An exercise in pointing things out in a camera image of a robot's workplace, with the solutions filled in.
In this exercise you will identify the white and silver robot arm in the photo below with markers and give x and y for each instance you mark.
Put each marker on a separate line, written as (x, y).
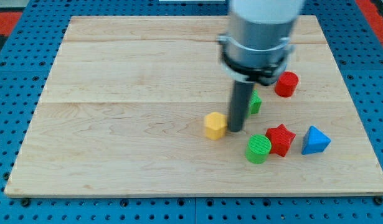
(255, 47)

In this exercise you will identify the yellow hexagon block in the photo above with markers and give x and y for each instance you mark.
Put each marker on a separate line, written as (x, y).
(215, 125)

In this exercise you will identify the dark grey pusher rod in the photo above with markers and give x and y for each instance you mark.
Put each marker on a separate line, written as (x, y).
(239, 103)

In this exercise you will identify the green star block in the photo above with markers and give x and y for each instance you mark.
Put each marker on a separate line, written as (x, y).
(254, 104)

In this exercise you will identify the light wooden board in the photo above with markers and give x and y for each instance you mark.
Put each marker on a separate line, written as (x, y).
(121, 115)

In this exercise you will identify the green cylinder block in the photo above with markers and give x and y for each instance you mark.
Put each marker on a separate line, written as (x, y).
(258, 149)

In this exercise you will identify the red star block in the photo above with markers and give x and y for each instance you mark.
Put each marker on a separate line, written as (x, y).
(281, 139)

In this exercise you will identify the red cylinder block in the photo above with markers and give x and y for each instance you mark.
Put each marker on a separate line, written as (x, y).
(286, 84)

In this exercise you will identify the blue triangle block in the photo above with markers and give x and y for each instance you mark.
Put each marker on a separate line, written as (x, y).
(314, 141)

